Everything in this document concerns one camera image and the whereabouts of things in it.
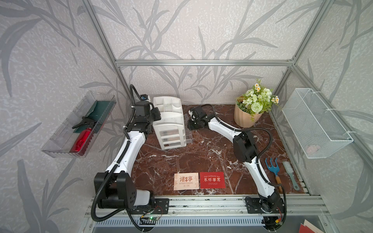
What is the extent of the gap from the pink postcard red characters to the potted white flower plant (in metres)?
0.48

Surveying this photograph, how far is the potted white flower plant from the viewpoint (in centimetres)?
84

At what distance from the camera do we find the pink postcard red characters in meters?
0.81
